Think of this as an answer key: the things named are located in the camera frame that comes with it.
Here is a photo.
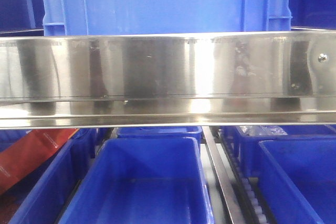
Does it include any stainless steel shelf beam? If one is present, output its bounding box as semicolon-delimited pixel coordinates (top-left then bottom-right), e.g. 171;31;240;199
1;30;335;129

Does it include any large blue crate upper shelf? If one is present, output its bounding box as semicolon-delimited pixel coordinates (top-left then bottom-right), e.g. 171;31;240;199
43;0;292;36

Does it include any screw on shelf beam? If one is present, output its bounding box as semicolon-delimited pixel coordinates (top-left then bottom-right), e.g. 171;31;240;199
318;53;328;63

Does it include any blue bin centre rear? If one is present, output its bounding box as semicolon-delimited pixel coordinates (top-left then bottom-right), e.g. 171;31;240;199
116;126;203;143

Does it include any blue bin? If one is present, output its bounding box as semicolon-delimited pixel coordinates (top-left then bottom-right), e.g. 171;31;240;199
258;138;335;223
116;126;203;143
1;128;108;223
59;137;214;223
220;124;335;177

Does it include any clear plastic bag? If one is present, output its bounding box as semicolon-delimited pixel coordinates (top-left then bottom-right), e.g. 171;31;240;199
238;125;288;136

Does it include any blue bin centre front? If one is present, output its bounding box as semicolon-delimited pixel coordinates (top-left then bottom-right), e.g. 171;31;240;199
59;137;214;223

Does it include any blue bin right rear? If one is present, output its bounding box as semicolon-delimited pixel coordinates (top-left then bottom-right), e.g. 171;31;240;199
220;124;335;177

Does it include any white roller track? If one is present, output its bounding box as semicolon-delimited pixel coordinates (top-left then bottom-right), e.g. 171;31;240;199
220;132;269;224

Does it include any blue bin right front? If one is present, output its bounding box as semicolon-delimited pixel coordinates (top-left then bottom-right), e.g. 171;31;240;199
258;138;335;223

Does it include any red packaging pouch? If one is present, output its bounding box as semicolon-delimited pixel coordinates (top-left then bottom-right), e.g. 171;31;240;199
1;128;78;194

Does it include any blue bin left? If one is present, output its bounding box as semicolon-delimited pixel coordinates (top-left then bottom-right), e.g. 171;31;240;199
1;128;108;223

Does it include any metal shelf divider rail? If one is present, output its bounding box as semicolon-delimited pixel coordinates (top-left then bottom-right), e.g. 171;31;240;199
202;126;246;223

